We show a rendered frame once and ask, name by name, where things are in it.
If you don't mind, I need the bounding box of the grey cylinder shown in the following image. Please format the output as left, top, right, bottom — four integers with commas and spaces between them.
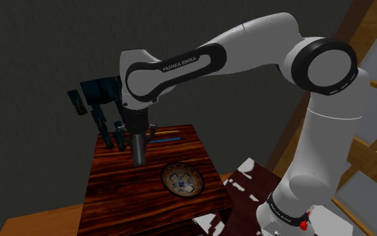
132, 133, 147, 167

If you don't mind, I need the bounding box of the dark wooden table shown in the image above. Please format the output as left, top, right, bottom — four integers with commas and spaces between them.
77, 123, 235, 236

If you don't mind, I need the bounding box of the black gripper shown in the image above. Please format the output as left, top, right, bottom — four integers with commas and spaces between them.
115, 107, 158, 146

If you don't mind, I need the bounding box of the dark blue toy robot figure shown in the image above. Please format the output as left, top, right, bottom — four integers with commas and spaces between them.
66, 76, 128, 152

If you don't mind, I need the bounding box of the blue pen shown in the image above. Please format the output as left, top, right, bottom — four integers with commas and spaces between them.
148, 137, 183, 144

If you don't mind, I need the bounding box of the wooden framed window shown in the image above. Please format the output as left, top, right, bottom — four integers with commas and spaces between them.
331, 0, 377, 236

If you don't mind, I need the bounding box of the patterned ceramic bowl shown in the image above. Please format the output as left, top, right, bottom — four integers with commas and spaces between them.
160, 161, 206, 199

